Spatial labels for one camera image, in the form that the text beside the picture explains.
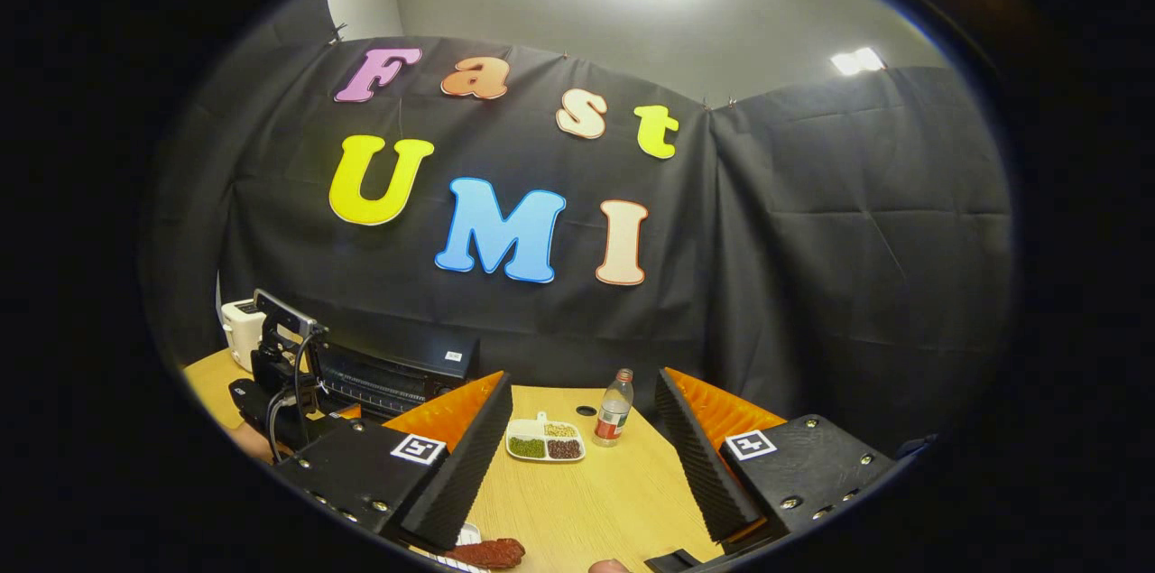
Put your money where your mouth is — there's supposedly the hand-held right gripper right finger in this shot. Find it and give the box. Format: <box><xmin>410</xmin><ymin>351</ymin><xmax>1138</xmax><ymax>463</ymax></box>
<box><xmin>654</xmin><ymin>367</ymin><xmax>901</xmax><ymax>556</ymax></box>

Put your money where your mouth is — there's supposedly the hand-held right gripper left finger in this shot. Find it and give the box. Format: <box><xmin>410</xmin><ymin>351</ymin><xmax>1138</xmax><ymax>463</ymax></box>
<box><xmin>271</xmin><ymin>370</ymin><xmax>513</xmax><ymax>554</ymax></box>

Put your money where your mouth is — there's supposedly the black electric oven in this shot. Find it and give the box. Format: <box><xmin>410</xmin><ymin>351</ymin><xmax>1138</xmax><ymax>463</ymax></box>
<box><xmin>307</xmin><ymin>331</ymin><xmax>481</xmax><ymax>421</ymax></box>

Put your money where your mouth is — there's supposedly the red roast meat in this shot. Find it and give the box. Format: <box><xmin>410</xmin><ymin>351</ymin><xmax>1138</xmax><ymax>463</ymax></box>
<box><xmin>439</xmin><ymin>538</ymin><xmax>527</xmax><ymax>570</ymax></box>

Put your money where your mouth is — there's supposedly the white toaster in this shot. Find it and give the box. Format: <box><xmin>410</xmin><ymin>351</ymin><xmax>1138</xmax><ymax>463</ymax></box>
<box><xmin>220</xmin><ymin>298</ymin><xmax>267</xmax><ymax>373</ymax></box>

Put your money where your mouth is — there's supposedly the white ribbed tray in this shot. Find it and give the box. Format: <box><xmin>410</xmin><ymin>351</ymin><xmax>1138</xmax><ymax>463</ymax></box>
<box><xmin>411</xmin><ymin>522</ymin><xmax>484</xmax><ymax>573</ymax></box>

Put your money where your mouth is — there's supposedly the white divided plate with beans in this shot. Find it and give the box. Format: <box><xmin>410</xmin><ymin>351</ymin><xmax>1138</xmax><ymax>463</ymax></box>
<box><xmin>505</xmin><ymin>411</ymin><xmax>587</xmax><ymax>464</ymax></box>

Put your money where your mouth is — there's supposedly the clear plastic bottle red label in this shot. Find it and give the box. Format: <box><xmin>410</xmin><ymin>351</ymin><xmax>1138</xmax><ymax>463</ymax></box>
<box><xmin>593</xmin><ymin>368</ymin><xmax>634</xmax><ymax>448</ymax></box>

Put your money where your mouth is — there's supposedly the black backdrop cloth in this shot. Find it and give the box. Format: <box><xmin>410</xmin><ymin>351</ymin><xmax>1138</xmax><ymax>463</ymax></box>
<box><xmin>140</xmin><ymin>0</ymin><xmax>1016</xmax><ymax>457</ymax></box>

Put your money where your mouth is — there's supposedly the small ceiling light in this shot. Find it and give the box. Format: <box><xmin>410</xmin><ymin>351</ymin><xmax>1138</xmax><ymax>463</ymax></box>
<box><xmin>830</xmin><ymin>47</ymin><xmax>887</xmax><ymax>76</ymax></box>

